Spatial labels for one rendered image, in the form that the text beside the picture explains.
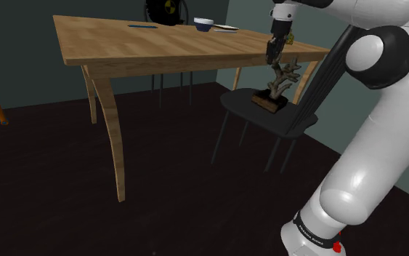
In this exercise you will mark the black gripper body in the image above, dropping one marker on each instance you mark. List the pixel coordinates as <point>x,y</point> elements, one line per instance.
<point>277,39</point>

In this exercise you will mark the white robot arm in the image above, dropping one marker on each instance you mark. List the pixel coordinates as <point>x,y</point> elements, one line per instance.
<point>384,117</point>

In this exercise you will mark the small yellow object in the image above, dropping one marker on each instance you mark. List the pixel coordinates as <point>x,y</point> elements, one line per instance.
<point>289,38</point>

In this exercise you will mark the branch sculpture on wooden base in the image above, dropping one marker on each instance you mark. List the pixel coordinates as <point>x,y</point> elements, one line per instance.
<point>278,83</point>

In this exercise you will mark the white flat book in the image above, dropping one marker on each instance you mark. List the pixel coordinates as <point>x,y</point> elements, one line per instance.
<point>226,27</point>

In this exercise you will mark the grey flat remote control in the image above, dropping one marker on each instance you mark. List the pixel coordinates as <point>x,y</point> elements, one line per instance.
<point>225,31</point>

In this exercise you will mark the blue and white bowl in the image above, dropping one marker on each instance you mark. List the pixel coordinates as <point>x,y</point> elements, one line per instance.
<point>203,24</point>

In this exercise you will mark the black chair with round emblem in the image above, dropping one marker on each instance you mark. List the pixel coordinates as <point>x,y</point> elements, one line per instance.
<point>165,14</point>

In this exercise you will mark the wooden table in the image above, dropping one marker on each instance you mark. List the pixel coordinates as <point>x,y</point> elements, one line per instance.
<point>161,46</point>

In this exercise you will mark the blue pen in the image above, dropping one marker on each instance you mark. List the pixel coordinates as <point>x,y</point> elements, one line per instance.
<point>142,26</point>

